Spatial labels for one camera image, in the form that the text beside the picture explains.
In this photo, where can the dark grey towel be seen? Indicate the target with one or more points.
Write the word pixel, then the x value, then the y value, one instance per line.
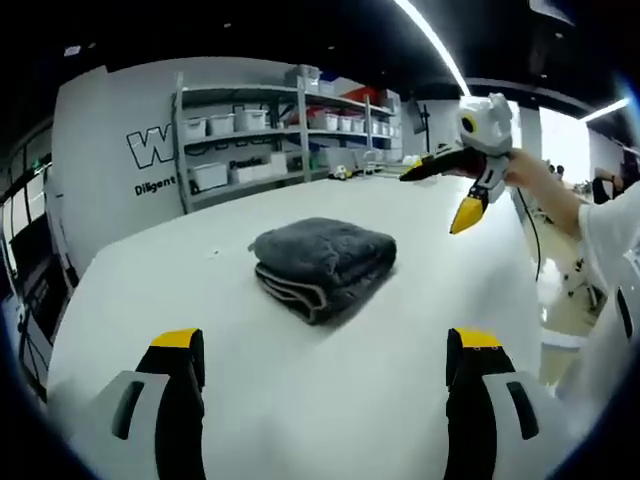
pixel 325 265

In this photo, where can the person's right hand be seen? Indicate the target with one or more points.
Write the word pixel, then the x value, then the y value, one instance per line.
pixel 520 167

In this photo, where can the black monitor stand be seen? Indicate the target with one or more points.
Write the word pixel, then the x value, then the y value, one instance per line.
pixel 422 125

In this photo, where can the long ceiling light strip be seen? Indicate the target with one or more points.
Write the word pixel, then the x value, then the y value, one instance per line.
pixel 440 45

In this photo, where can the small white yellow device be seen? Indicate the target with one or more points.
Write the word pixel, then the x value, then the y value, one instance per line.
pixel 342 172

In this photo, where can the short ceiling light strip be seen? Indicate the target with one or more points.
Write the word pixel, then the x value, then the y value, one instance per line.
pixel 607 108

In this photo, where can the white chair base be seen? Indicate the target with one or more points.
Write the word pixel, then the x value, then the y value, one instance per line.
pixel 582 285

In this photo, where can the grey metal shelving rack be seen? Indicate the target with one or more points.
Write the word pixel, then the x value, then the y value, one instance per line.
pixel 300 140

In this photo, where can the dark equipment rack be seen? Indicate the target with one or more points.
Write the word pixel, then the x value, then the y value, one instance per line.
pixel 35 260

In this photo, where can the group of white storage bins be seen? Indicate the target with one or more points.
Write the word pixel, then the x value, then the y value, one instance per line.
pixel 250 120

